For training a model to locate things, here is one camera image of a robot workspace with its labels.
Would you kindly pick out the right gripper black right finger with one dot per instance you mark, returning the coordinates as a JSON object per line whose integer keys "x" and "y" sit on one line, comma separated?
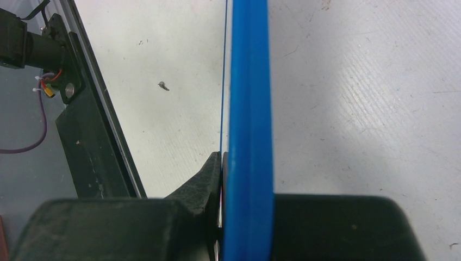
{"x": 341, "y": 227}

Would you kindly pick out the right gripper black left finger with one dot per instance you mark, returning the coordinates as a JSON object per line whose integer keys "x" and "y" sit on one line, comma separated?
{"x": 181, "y": 226}

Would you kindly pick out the blue framed whiteboard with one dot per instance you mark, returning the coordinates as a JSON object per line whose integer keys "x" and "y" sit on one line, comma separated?
{"x": 249, "y": 196}

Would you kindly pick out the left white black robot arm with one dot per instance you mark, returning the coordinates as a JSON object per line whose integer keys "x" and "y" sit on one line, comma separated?
{"x": 21, "y": 48}

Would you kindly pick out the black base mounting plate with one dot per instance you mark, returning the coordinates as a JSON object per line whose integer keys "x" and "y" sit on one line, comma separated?
{"x": 96, "y": 150}

